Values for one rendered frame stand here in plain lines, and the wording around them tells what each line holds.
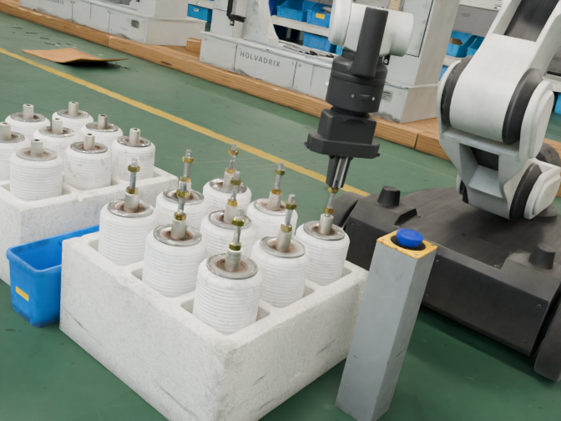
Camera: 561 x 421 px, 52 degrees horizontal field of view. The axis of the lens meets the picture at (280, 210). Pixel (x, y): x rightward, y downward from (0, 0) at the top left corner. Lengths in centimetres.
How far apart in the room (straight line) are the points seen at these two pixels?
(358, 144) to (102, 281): 47
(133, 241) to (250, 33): 286
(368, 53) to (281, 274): 36
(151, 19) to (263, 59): 104
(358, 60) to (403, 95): 210
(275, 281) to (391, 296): 18
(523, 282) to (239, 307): 61
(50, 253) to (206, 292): 45
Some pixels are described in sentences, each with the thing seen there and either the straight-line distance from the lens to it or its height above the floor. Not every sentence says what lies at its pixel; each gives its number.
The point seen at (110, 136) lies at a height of 24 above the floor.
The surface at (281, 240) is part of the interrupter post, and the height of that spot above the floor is 27.
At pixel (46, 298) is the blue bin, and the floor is 6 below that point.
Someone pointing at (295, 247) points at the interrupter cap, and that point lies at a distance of 94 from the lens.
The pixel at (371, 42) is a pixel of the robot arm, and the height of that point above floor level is 58.
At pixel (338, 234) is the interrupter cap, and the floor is 25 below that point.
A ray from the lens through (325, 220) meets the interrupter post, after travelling 100.
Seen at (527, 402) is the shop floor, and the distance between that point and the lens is 123.
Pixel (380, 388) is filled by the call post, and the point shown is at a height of 8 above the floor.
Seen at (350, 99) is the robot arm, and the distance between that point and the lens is 91.
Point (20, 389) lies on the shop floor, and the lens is 101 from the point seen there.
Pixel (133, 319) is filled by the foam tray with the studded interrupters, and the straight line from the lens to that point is 93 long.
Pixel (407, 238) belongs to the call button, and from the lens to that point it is 87.
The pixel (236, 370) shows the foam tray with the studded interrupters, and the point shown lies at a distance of 84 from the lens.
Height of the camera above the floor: 65
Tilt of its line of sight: 22 degrees down
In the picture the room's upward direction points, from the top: 10 degrees clockwise
